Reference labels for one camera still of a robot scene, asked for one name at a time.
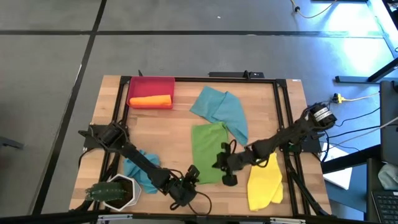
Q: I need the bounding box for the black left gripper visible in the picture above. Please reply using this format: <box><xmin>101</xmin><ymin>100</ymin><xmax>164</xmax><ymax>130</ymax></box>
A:
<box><xmin>167</xmin><ymin>175</ymin><xmax>202</xmax><ymax>208</ymax></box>

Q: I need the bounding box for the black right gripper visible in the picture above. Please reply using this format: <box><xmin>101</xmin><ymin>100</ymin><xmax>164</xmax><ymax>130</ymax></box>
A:
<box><xmin>211</xmin><ymin>142</ymin><xmax>255</xmax><ymax>174</ymax></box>

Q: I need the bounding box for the green microfiber towel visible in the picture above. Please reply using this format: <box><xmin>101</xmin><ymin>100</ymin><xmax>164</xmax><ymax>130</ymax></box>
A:
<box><xmin>191</xmin><ymin>121</ymin><xmax>230</xmax><ymax>185</ymax></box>

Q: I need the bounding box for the orange microfiber towel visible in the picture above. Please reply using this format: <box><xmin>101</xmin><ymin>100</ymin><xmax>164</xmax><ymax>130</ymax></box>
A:
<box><xmin>129</xmin><ymin>94</ymin><xmax>173</xmax><ymax>107</ymax></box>

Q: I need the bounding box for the flat teal microfiber towel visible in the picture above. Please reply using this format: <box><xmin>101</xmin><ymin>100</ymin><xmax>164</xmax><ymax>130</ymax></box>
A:
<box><xmin>190</xmin><ymin>86</ymin><xmax>249</xmax><ymax>146</ymax></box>

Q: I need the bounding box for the yellow microfiber towel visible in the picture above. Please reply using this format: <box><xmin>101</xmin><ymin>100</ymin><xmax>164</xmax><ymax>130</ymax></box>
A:
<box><xmin>247</xmin><ymin>152</ymin><xmax>284</xmax><ymax>212</ymax></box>

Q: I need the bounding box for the crumpled teal microfiber towel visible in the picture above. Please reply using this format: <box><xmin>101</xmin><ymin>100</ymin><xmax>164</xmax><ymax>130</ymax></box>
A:
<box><xmin>123</xmin><ymin>150</ymin><xmax>161</xmax><ymax>195</ymax></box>

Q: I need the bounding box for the pink plastic basket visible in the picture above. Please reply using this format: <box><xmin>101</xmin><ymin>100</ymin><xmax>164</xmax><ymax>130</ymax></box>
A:
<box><xmin>126</xmin><ymin>76</ymin><xmax>176</xmax><ymax>110</ymax></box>

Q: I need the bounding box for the black rig beam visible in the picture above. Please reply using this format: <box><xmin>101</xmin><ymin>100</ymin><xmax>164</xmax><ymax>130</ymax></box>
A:
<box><xmin>0</xmin><ymin>210</ymin><xmax>398</xmax><ymax>224</ymax></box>

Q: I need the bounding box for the white hexagonal plant pot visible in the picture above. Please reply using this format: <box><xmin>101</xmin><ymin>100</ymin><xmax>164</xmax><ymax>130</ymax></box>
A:
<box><xmin>104</xmin><ymin>173</ymin><xmax>142</xmax><ymax>212</ymax></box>

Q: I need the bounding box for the green cactus plant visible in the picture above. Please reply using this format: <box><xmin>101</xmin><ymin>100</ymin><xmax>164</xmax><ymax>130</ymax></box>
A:
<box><xmin>85</xmin><ymin>182</ymin><xmax>130</xmax><ymax>202</ymax></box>

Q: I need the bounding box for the white paper sheet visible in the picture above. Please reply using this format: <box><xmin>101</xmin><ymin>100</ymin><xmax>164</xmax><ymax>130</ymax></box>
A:
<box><xmin>322</xmin><ymin>143</ymin><xmax>354</xmax><ymax>190</ymax></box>

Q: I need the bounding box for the black desk leg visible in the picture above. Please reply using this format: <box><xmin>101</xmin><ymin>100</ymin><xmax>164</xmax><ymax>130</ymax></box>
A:
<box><xmin>335</xmin><ymin>57</ymin><xmax>398</xmax><ymax>84</ymax></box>

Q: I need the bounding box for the grey cloth bundle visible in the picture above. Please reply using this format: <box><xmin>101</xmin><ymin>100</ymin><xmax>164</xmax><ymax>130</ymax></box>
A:
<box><xmin>377</xmin><ymin>162</ymin><xmax>398</xmax><ymax>190</ymax></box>

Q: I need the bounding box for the black monitor panel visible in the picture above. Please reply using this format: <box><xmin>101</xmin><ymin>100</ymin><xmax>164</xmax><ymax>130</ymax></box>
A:
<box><xmin>379</xmin><ymin>80</ymin><xmax>398</xmax><ymax>166</ymax></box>

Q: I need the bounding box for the black laptop keyboard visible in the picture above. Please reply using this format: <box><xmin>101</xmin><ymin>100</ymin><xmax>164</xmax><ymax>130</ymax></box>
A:
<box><xmin>369</xmin><ymin>190</ymin><xmax>398</xmax><ymax>224</ymax></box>

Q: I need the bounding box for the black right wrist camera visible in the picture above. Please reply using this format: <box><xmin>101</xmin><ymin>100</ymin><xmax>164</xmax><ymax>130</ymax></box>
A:
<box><xmin>221</xmin><ymin>173</ymin><xmax>239</xmax><ymax>187</ymax></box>

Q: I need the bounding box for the black aluminium table frame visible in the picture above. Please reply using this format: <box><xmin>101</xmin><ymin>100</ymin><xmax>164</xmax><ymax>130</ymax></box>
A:
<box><xmin>79</xmin><ymin>75</ymin><xmax>332</xmax><ymax>218</ymax></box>

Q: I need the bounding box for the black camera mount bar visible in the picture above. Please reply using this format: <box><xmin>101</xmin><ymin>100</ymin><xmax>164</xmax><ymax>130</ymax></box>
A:
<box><xmin>208</xmin><ymin>70</ymin><xmax>265</xmax><ymax>79</ymax></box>

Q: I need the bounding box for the black floor cable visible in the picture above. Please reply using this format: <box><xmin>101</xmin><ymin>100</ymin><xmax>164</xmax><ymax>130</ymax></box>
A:
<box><xmin>337</xmin><ymin>107</ymin><xmax>381</xmax><ymax>128</ymax></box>

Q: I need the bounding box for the pale yellow power cable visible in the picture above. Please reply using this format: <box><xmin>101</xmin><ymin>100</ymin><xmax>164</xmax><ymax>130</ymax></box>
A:
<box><xmin>343</xmin><ymin>91</ymin><xmax>381</xmax><ymax>103</ymax></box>

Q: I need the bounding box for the grey floor cable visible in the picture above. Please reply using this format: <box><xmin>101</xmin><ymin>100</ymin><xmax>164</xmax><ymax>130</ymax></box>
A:
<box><xmin>357</xmin><ymin>116</ymin><xmax>398</xmax><ymax>138</ymax></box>

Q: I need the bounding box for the yellow floor cable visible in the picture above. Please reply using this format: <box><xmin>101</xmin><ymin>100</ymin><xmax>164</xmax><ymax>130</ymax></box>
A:
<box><xmin>290</xmin><ymin>0</ymin><xmax>338</xmax><ymax>19</ymax></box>

